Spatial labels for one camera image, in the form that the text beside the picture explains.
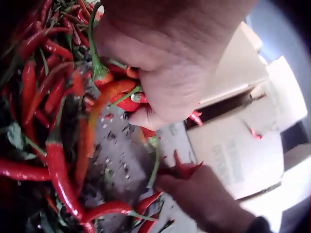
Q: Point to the person's right hand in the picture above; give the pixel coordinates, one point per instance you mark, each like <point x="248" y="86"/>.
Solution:
<point x="206" y="201"/>

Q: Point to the person's left hand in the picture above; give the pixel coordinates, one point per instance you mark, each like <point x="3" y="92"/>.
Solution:
<point x="170" y="48"/>

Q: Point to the person's left fingers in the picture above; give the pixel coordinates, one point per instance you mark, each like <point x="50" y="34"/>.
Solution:
<point x="150" y="120"/>

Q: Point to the small chili handful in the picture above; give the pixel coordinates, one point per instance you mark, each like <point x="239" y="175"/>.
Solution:
<point x="126" y="102"/>

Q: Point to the long orange chili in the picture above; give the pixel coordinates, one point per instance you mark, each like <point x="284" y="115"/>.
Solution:
<point x="102" y="104"/>

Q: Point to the dark red chili bunch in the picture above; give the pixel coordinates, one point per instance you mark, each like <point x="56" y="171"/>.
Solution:
<point x="182" y="170"/>

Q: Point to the grey perforated crate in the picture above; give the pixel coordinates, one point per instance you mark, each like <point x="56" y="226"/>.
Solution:
<point x="121" y="155"/>

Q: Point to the red chili in box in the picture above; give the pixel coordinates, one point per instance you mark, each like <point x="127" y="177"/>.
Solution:
<point x="255" y="134"/>
<point x="196" y="117"/>

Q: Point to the cardboard box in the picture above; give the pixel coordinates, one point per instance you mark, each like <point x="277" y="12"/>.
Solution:
<point x="238" y="150"/>

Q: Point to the pile of red chili peppers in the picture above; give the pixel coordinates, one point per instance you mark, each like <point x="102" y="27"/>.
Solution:
<point x="43" y="102"/>

